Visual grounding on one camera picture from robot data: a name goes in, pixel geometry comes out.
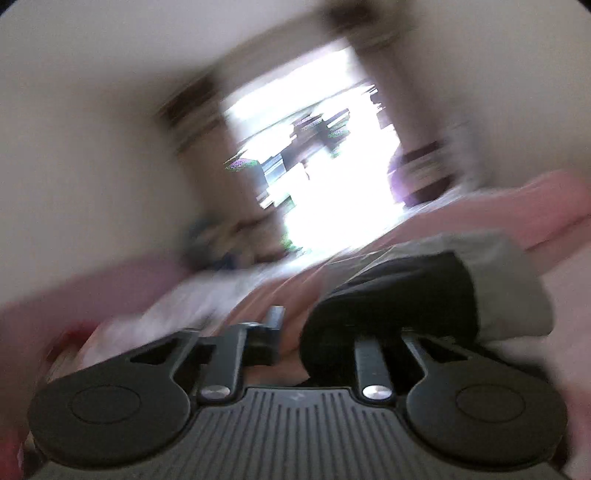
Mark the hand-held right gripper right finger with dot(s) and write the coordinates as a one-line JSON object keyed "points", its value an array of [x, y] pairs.
{"points": [[371, 362]]}

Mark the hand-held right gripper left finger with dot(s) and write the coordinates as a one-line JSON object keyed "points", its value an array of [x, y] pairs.
{"points": [[271, 341]]}

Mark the bright window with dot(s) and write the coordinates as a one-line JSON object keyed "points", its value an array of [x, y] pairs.
{"points": [[323, 194]]}

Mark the grey and black jacket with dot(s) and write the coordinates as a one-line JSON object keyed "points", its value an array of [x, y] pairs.
{"points": [[415, 286]]}

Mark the brown striped curtain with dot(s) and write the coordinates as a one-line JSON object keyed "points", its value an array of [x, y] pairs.
{"points": [[415, 92], [194, 120]]}

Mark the teal cloth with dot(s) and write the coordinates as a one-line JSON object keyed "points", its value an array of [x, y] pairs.
{"points": [[203, 244]]}

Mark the white floral pillow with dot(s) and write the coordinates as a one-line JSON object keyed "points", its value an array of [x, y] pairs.
{"points": [[184, 304]]}

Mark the pink printed blanket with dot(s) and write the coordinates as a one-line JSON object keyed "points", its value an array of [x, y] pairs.
{"points": [[570, 295]]}

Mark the pink padded headboard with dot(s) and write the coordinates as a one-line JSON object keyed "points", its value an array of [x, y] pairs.
{"points": [[69, 295]]}

